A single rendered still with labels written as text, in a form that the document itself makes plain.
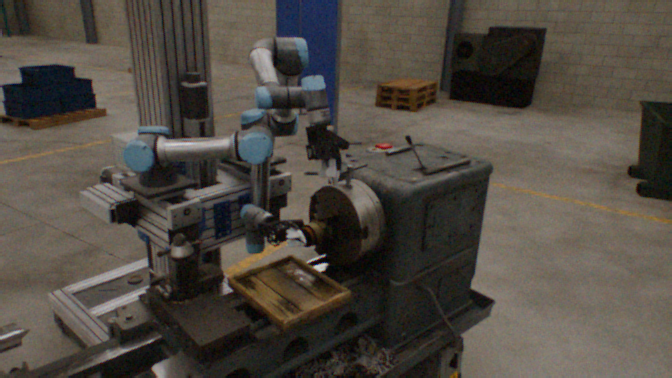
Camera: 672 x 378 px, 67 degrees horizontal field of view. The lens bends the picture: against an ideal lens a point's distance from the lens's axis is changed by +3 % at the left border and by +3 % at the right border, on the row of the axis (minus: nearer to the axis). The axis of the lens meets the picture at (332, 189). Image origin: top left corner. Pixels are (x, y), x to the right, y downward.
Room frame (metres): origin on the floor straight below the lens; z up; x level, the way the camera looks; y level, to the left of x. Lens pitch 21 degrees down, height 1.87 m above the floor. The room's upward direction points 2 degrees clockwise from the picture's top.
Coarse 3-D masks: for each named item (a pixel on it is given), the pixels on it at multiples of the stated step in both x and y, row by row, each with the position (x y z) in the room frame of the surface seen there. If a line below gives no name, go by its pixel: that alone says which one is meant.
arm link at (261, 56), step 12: (252, 48) 1.98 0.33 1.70; (264, 48) 1.96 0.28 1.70; (252, 60) 1.94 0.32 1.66; (264, 60) 1.88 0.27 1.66; (264, 72) 1.79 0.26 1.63; (264, 84) 1.71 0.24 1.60; (276, 84) 1.71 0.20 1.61; (264, 96) 1.64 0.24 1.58; (276, 96) 1.65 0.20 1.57; (288, 96) 1.66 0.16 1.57; (264, 108) 1.66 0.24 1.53; (276, 108) 1.67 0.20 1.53; (288, 108) 1.68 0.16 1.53
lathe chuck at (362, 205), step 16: (336, 192) 1.70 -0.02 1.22; (352, 192) 1.69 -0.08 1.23; (336, 208) 1.70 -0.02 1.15; (352, 208) 1.64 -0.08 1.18; (368, 208) 1.65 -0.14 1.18; (352, 224) 1.63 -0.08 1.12; (368, 224) 1.62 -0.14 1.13; (336, 240) 1.69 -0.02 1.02; (352, 240) 1.63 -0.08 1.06; (368, 240) 1.61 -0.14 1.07; (336, 256) 1.69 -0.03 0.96; (352, 256) 1.63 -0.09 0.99
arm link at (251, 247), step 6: (246, 234) 1.76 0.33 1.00; (252, 234) 1.75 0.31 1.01; (258, 234) 1.75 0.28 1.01; (246, 240) 1.76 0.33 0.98; (252, 240) 1.75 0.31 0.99; (258, 240) 1.75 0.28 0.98; (264, 240) 1.78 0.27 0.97; (246, 246) 1.77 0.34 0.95; (252, 246) 1.75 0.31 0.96; (258, 246) 1.75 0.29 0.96; (264, 246) 1.78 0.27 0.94; (252, 252) 1.75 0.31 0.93; (258, 252) 1.75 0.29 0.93
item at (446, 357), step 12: (420, 288) 1.73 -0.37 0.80; (432, 300) 1.70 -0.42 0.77; (456, 336) 1.72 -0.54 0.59; (444, 348) 1.83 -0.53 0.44; (456, 348) 1.88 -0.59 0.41; (432, 360) 1.82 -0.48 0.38; (444, 360) 1.82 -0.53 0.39; (456, 360) 1.82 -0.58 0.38; (432, 372) 1.81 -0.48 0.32; (444, 372) 1.82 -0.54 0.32; (456, 372) 1.88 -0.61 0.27
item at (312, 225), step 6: (312, 222) 1.65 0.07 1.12; (318, 222) 1.65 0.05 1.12; (300, 228) 1.62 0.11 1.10; (306, 228) 1.61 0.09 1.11; (312, 228) 1.61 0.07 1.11; (318, 228) 1.62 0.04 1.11; (306, 234) 1.59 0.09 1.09; (312, 234) 1.59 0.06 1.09; (318, 234) 1.60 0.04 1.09; (324, 234) 1.62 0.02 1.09; (306, 240) 1.64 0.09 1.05; (312, 240) 1.59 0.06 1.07; (318, 240) 1.60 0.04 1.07; (306, 246) 1.60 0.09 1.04
